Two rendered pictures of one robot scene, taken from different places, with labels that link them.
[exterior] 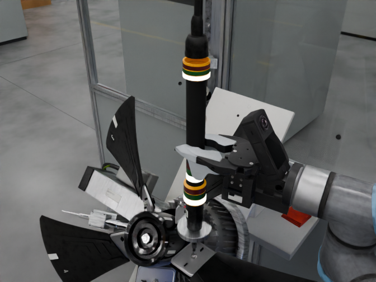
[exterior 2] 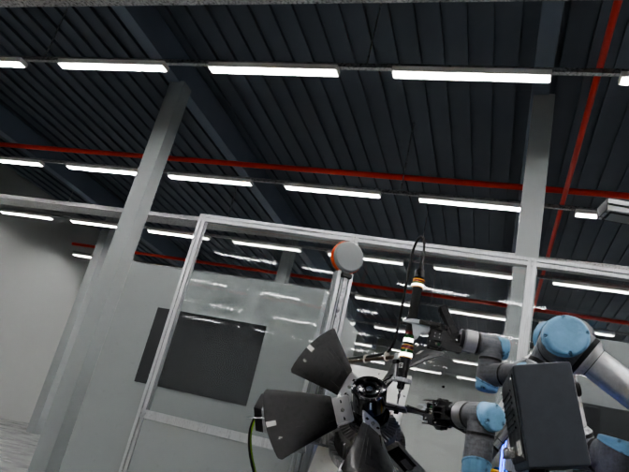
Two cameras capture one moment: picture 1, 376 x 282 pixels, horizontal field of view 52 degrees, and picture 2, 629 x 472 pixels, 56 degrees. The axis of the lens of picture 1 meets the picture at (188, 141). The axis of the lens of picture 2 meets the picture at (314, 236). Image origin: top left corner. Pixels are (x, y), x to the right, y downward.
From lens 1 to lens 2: 1.83 m
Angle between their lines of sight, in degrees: 56
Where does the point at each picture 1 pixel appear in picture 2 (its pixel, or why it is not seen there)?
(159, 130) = (230, 454)
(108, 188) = not seen: hidden behind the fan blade
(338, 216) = (487, 343)
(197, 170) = (416, 330)
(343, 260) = (491, 364)
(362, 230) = (497, 348)
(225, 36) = not seen: hidden behind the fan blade
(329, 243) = (482, 362)
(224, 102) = (359, 371)
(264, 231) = not seen: outside the picture
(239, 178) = (438, 333)
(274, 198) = (455, 344)
